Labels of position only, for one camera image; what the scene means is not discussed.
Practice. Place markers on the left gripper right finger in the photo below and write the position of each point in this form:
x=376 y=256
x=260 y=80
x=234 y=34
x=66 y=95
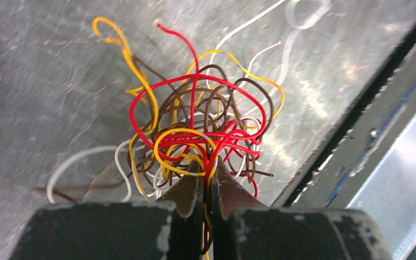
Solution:
x=229 y=200

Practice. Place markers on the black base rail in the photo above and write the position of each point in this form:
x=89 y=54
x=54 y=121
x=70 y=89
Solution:
x=334 y=173

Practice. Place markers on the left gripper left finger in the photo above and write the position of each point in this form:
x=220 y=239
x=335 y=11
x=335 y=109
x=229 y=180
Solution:
x=185 y=232

